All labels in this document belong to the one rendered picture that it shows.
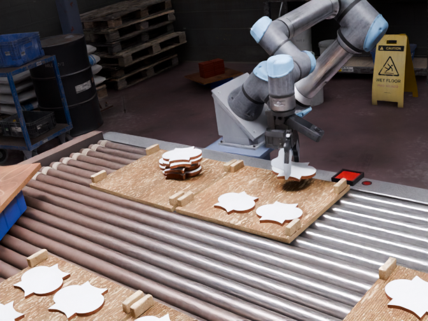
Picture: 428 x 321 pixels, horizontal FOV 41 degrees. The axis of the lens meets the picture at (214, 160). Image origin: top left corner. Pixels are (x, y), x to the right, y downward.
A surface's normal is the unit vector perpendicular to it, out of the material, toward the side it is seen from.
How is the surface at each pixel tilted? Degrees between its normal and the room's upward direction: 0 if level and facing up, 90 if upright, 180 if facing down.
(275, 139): 91
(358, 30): 86
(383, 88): 82
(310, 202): 0
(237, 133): 90
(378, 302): 0
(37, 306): 0
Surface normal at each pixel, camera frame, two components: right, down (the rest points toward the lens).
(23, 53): 0.93, 0.02
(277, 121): -0.39, 0.42
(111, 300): -0.14, -0.91
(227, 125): -0.59, 0.38
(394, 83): -0.64, 0.17
